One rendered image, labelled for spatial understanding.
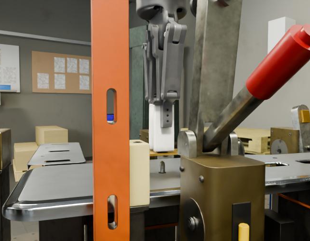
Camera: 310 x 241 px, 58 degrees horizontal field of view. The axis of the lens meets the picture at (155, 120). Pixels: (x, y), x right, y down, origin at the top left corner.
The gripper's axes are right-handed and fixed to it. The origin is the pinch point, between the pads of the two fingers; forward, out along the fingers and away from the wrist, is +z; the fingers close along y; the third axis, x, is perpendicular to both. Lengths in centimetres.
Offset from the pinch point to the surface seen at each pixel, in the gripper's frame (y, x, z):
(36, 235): 53, 23, 37
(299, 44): -26.6, 0.8, -6.6
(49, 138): 418, 38, 47
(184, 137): -14.4, 2.6, 0.0
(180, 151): -13.5, 2.6, 1.5
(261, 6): 266, -228, -132
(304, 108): 13.5, -41.3, -2.8
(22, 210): -10.2, 17.8, 7.0
